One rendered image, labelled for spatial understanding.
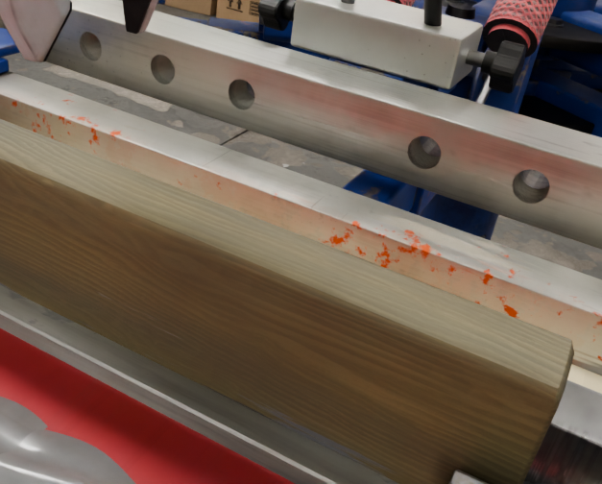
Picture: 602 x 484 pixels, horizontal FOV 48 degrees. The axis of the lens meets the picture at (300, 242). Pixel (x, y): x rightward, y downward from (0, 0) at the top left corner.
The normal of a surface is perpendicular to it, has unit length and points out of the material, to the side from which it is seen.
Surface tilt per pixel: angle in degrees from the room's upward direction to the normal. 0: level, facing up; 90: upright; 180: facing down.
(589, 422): 45
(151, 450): 0
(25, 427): 21
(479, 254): 0
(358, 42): 90
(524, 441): 90
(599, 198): 90
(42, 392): 0
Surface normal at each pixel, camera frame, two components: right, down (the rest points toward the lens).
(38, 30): 0.36, 0.76
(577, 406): -0.23, -0.30
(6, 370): 0.13, -0.84
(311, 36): -0.46, 0.42
